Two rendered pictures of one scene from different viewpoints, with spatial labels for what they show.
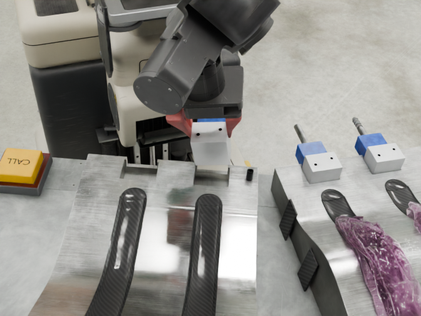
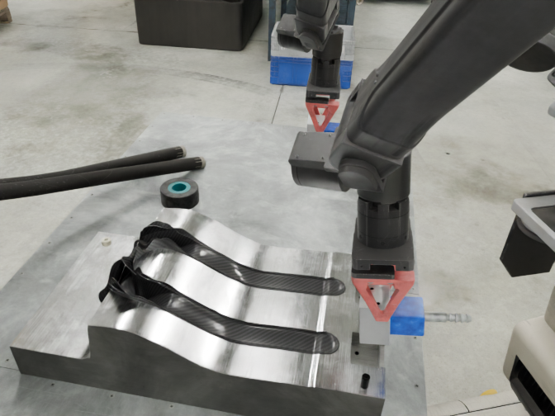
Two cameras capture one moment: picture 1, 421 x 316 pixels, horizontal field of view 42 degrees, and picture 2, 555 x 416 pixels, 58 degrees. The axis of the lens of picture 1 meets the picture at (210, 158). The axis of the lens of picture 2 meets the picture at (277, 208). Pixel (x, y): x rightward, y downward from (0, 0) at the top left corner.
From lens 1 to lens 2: 67 cm
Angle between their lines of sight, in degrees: 70
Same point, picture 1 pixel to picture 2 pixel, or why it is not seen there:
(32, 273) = not seen: hidden behind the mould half
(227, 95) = (364, 250)
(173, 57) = (310, 134)
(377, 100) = not seen: outside the picture
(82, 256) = (273, 258)
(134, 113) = (518, 344)
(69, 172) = not seen: hidden behind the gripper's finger
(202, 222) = (304, 338)
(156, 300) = (216, 292)
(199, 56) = (321, 153)
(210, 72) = (361, 208)
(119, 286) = (240, 278)
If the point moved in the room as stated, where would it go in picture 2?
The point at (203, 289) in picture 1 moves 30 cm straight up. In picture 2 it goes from (228, 333) to (220, 134)
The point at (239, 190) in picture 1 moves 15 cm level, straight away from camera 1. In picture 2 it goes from (344, 372) to (469, 400)
